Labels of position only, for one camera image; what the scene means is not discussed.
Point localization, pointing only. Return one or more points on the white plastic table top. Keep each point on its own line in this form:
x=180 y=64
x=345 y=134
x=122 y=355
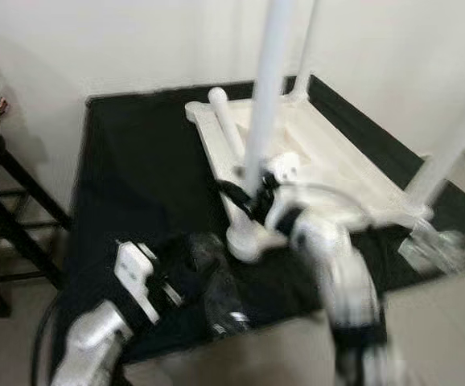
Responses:
x=337 y=153

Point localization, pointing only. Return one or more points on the black table cloth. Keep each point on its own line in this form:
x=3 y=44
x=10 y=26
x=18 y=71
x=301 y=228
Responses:
x=136 y=177

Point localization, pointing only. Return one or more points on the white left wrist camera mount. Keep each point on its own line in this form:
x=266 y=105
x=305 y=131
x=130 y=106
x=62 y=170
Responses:
x=132 y=273

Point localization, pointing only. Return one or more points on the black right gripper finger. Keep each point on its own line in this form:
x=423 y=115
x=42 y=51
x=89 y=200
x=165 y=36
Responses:
x=234 y=195

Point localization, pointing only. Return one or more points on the clear tape strip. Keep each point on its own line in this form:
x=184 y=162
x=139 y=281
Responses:
x=434 y=249

